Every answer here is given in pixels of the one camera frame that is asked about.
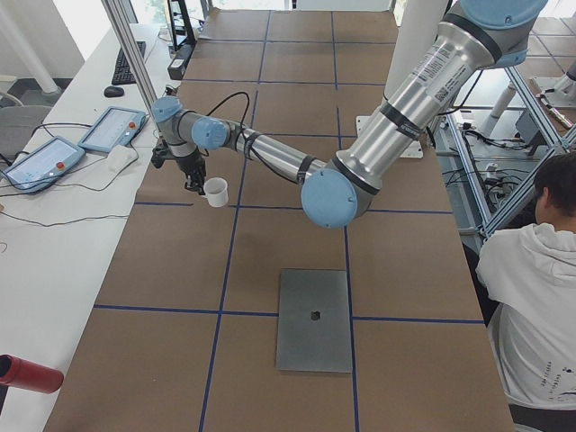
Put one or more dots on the aluminium frame post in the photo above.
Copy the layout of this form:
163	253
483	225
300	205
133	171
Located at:
122	28

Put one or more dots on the grey closed laptop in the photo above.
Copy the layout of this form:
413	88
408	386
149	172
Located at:
313	322

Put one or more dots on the aluminium frame rack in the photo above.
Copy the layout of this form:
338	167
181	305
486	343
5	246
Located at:
501	126

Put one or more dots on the far blue teach pendant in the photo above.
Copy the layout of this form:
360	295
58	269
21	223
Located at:
116	126

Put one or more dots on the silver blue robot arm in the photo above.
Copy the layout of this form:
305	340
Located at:
471	36

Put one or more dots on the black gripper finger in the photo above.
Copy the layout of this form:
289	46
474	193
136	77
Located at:
194	184

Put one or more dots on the person in white hoodie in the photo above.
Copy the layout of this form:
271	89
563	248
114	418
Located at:
530	273

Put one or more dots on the red cylinder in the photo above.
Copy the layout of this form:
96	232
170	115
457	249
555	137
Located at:
27	375

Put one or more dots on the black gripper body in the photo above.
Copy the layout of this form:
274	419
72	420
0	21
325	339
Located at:
191	165

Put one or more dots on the blue teach pendant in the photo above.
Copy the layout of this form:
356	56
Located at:
116	126
44	166

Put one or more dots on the black monitor stand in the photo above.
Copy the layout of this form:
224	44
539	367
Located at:
179	24

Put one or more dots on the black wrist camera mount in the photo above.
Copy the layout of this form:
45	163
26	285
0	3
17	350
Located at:
160	154

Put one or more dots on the white pedestal column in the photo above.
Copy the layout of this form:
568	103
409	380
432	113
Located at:
417	32

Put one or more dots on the black box on table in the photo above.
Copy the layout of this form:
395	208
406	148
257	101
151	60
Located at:
178	65

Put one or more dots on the black keyboard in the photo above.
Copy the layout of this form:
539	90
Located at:
122	74

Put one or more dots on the black computer mouse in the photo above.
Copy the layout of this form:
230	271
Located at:
113	91

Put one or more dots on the white ceramic cup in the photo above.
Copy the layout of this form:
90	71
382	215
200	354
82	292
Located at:
216	192

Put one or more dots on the near blue teach pendant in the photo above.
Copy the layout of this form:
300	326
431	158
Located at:
44	166

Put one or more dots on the white folded cloth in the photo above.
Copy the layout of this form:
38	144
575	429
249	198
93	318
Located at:
120	157

